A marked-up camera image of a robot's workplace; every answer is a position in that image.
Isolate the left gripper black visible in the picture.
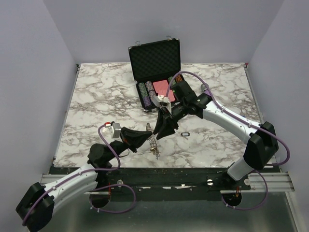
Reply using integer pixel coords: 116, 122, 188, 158
106, 127, 153, 162

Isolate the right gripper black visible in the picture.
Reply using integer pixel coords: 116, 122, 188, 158
153, 101, 188, 141

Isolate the silver disc keyring holder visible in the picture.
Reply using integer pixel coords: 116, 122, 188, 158
146, 123, 160, 159

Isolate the key with black tag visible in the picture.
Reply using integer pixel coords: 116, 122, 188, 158
181, 132, 191, 137

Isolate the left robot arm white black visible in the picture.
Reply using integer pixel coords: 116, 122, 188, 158
16, 127, 152, 232

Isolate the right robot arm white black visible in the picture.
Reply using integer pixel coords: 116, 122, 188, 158
154, 81, 279, 189

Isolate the pink playing card deck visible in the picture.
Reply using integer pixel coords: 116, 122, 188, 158
153, 80, 175, 102

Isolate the purple glitter toy microphone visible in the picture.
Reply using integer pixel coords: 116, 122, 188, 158
200, 84, 211, 96

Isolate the black poker chip case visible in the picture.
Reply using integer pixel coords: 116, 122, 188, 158
128, 38, 181, 113

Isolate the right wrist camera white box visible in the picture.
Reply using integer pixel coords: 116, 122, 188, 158
153, 95, 172, 113

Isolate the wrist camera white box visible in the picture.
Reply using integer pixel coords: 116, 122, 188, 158
105, 121, 121, 139
153, 95, 172, 113

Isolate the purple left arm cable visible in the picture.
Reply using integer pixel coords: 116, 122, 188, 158
22, 124, 136, 227

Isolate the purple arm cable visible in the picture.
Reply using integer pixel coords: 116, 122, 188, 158
22, 124, 136, 227
166, 71, 291, 210

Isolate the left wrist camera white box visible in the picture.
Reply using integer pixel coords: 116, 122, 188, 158
105, 121, 121, 139

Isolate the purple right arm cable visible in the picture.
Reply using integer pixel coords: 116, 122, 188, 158
166, 71, 291, 210

